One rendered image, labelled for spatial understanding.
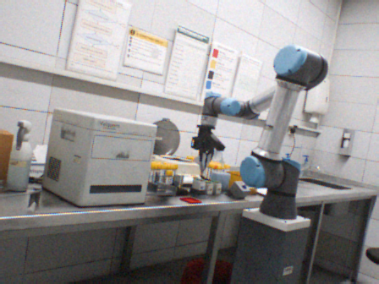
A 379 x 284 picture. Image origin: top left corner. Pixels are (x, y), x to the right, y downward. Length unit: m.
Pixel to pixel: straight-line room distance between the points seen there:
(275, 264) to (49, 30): 1.38
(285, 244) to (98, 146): 0.76
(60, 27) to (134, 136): 0.76
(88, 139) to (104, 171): 0.13
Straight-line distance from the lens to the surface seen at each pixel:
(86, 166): 1.25
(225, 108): 1.60
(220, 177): 1.92
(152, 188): 1.50
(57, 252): 2.09
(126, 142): 1.32
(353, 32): 4.18
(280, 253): 1.49
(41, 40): 1.85
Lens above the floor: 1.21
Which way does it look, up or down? 3 degrees down
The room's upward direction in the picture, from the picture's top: 10 degrees clockwise
